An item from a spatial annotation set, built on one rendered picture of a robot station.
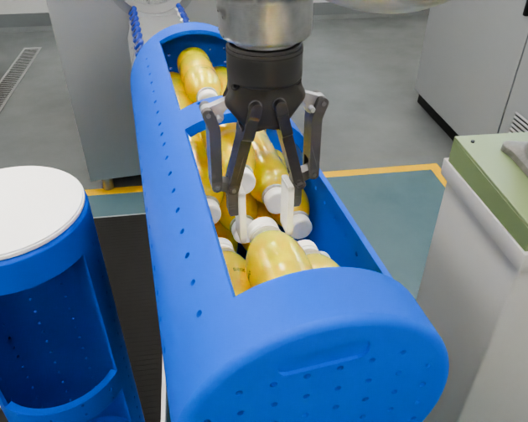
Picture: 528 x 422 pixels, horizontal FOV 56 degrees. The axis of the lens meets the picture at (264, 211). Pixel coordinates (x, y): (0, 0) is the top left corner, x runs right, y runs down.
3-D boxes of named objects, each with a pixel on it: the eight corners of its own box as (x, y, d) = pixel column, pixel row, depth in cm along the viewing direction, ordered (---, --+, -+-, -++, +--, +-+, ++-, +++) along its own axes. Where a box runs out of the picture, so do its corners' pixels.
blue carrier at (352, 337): (254, 129, 129) (249, 14, 112) (427, 455, 61) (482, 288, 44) (142, 146, 123) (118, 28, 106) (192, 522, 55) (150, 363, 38)
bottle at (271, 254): (343, 379, 50) (288, 258, 64) (358, 331, 46) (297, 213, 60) (274, 390, 48) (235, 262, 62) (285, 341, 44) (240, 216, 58)
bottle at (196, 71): (207, 79, 112) (223, 116, 98) (175, 77, 110) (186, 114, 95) (211, 48, 108) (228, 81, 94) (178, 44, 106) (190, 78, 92)
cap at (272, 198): (257, 194, 76) (261, 201, 74) (279, 180, 75) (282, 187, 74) (270, 210, 78) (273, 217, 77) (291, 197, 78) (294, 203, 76)
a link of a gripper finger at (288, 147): (262, 90, 53) (275, 85, 53) (287, 173, 60) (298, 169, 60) (271, 105, 50) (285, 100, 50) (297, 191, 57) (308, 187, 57)
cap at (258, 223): (279, 250, 63) (275, 241, 64) (283, 225, 61) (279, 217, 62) (249, 252, 62) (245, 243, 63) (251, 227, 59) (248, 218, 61)
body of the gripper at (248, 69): (295, 24, 52) (292, 108, 57) (214, 30, 50) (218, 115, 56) (319, 47, 46) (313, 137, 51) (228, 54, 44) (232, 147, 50)
